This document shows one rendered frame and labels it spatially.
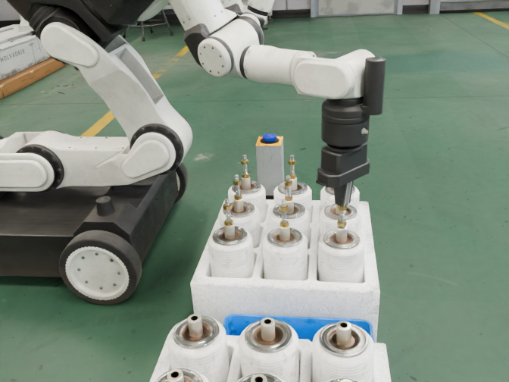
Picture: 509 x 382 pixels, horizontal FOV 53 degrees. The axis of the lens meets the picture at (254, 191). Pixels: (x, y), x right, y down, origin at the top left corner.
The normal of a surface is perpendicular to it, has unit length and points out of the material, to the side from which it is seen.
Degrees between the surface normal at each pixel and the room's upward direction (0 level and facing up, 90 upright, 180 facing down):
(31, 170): 90
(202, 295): 90
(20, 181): 90
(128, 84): 113
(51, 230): 0
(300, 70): 90
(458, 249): 0
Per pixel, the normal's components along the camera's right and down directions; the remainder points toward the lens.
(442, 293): -0.05, -0.90
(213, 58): -0.56, 0.59
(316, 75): -0.59, 0.38
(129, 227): 0.67, -0.62
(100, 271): -0.11, 0.44
